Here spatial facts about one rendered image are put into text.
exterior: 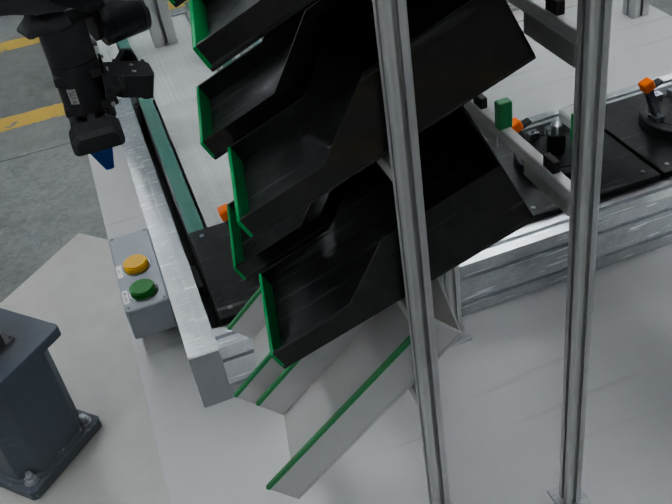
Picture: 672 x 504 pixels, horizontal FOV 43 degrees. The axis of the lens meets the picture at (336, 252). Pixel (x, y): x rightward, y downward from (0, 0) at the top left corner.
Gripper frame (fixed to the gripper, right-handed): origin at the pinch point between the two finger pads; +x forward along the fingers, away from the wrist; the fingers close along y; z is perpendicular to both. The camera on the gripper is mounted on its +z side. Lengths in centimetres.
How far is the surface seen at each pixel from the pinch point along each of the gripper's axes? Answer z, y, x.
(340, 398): 16.9, -37.6, 19.3
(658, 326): 68, -27, 39
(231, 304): 10.2, -4.4, 28.4
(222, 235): 13.0, 13.3, 28.4
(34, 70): -32, 349, 125
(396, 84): 23, -48, -23
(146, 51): 14, 109, 34
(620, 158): 79, 0, 28
